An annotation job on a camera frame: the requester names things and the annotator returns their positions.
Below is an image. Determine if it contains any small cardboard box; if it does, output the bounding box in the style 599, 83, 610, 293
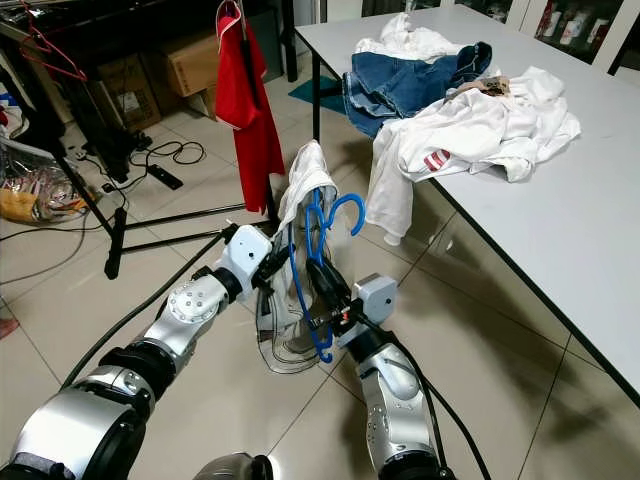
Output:
190, 85, 219, 121

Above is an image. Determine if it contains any black floor cable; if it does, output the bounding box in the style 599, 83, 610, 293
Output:
130, 138, 206, 169

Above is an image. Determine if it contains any white crumpled garment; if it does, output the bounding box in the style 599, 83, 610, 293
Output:
355, 12, 466, 61

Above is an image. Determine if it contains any printed cardboard box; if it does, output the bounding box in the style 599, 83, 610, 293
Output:
95, 55, 161, 131

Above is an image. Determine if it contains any blue wire hanger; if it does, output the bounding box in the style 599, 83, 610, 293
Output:
288, 192, 366, 363

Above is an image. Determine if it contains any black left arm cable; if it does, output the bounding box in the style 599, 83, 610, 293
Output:
60, 232, 231, 391

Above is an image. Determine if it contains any plastic bag with striped fabric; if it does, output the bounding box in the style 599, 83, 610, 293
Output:
0, 140, 96, 226

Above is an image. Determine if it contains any black desk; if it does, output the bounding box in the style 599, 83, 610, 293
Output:
0, 0, 291, 81

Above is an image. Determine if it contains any white and red clothes pile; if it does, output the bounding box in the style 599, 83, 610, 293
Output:
0, 95, 29, 141

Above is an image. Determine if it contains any red garment white trim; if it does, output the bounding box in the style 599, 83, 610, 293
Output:
215, 3, 286, 216

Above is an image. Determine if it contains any pink wire hanger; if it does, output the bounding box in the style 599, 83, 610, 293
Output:
20, 25, 89, 83

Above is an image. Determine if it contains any grey robot left foot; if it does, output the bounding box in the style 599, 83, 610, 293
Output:
195, 452, 273, 480

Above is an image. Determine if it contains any blue denim garment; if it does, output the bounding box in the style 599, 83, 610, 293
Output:
342, 40, 493, 136

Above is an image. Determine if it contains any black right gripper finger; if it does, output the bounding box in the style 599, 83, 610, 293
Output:
305, 258, 351, 313

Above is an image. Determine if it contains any beige plaid garment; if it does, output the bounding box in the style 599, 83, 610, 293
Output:
445, 75, 511, 101

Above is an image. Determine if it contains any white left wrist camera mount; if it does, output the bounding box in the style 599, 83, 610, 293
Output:
218, 226, 273, 293

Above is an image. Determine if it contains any white cotton garment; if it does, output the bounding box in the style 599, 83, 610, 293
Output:
400, 65, 581, 183

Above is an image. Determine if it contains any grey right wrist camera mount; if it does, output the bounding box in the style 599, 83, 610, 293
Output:
352, 273, 399, 323

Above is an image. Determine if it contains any plain cardboard box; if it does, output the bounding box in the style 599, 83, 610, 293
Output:
160, 30, 221, 99

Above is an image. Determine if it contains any black power strip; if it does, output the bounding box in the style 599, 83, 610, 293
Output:
146, 165, 185, 191

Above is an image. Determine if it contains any white glass door cabinet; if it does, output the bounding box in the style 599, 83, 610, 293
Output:
460, 0, 640, 71

